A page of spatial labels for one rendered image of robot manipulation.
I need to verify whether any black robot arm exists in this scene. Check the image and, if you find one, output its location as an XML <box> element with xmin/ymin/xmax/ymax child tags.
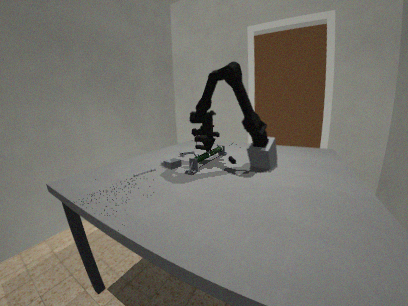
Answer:
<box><xmin>190</xmin><ymin>62</ymin><xmax>269</xmax><ymax>148</ymax></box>

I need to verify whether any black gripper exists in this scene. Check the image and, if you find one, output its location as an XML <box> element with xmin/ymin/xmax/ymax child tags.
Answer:
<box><xmin>195</xmin><ymin>124</ymin><xmax>220</xmax><ymax>152</ymax></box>

